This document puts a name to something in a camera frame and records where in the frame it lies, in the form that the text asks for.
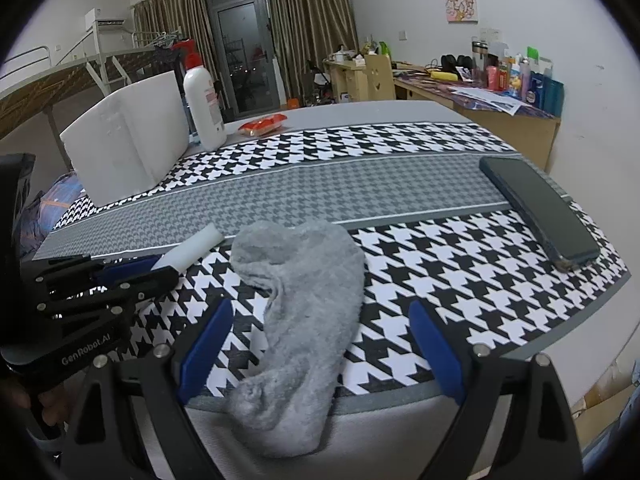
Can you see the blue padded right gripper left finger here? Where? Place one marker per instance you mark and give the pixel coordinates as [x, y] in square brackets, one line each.
[198, 346]

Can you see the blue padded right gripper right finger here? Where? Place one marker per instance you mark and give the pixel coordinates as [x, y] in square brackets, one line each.
[447, 364]

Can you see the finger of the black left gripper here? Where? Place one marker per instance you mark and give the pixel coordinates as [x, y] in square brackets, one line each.
[79, 295]
[85, 268]

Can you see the grey fuzzy sock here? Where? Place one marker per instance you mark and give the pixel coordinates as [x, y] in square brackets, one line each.
[314, 275]

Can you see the person's left hand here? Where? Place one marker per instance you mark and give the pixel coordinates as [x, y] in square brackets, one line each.
[54, 402]

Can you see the blue plaid bedding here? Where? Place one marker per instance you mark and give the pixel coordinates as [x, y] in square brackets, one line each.
[40, 216]

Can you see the white rolled cloth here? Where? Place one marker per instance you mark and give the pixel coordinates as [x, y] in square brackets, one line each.
[197, 246]

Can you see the houndstooth table cloth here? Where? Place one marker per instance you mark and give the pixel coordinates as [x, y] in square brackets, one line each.
[412, 196]

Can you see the white foam box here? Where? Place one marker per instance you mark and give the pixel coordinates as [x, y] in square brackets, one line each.
[129, 141]

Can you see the black smartphone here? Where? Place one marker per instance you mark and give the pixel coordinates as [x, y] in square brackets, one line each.
[565, 240]

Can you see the metal bunk bed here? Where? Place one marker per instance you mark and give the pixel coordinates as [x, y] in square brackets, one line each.
[33, 82]

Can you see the white bottle red pump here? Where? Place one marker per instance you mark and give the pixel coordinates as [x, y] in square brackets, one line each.
[203, 102]

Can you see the orange snack packet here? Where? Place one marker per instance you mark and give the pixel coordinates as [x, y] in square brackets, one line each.
[263, 126]

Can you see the wooden desk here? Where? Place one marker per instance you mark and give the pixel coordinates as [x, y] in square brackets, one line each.
[532, 132]

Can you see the white air conditioner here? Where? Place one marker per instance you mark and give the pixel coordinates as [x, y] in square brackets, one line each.
[95, 19]

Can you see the printed paper sheets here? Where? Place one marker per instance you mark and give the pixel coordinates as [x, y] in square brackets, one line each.
[505, 104]

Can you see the glass balcony door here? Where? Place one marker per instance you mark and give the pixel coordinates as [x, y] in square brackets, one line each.
[244, 49]

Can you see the olive curtain left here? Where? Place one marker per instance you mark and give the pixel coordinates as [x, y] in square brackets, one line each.
[190, 16]

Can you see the olive curtain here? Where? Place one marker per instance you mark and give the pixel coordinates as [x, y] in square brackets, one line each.
[309, 30]
[190, 16]

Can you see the blue box on desk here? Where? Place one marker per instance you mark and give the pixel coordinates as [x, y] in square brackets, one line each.
[546, 94]

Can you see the yellow object on desk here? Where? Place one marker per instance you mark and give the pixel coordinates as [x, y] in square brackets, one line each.
[443, 76]

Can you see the wooden smiley chair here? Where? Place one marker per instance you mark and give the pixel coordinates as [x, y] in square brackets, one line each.
[381, 86]

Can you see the olive curtain right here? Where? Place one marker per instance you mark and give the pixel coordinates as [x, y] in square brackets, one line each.
[309, 30]

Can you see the anime wall poster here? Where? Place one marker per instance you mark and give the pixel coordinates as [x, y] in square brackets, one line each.
[461, 11]

